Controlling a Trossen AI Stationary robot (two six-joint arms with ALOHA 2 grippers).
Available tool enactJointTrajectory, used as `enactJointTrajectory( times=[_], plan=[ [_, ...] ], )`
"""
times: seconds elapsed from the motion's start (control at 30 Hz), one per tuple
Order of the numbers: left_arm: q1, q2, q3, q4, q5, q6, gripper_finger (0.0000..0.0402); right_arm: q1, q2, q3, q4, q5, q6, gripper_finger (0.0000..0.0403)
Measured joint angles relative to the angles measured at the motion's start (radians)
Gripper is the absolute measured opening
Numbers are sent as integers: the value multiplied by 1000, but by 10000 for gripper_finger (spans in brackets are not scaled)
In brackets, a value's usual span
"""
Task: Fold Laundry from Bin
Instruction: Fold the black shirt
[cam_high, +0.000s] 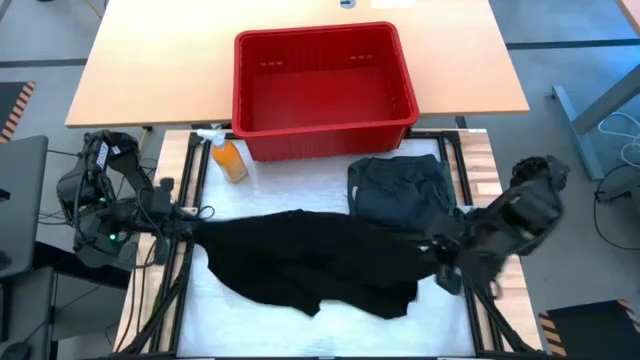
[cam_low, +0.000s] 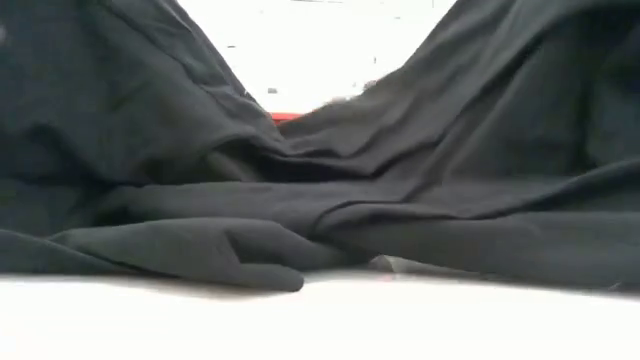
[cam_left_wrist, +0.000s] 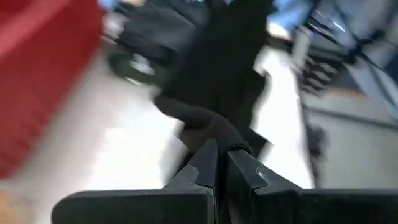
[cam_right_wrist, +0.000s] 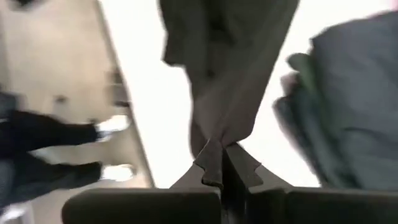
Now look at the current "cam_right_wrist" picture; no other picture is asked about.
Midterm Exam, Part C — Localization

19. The dark green shirt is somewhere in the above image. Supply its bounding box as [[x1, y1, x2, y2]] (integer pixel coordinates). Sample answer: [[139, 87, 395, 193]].
[[286, 52, 315, 100]]

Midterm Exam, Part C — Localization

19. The black garment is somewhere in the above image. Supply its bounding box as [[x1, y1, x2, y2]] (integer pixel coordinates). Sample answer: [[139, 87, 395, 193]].
[[157, 0, 301, 159]]

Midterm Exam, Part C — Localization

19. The dark grey garment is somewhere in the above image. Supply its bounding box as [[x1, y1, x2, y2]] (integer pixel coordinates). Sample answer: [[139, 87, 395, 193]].
[[306, 11, 398, 191]]

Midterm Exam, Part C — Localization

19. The person's foot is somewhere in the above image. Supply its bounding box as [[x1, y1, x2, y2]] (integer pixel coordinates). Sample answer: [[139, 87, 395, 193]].
[[101, 164, 137, 183], [96, 114, 131, 134]]

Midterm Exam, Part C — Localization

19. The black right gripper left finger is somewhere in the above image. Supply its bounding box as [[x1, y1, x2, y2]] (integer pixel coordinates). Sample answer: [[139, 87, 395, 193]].
[[61, 138, 224, 224]]

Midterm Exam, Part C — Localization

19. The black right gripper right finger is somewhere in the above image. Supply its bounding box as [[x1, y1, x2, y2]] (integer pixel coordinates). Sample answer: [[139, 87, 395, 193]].
[[221, 142, 398, 224]]

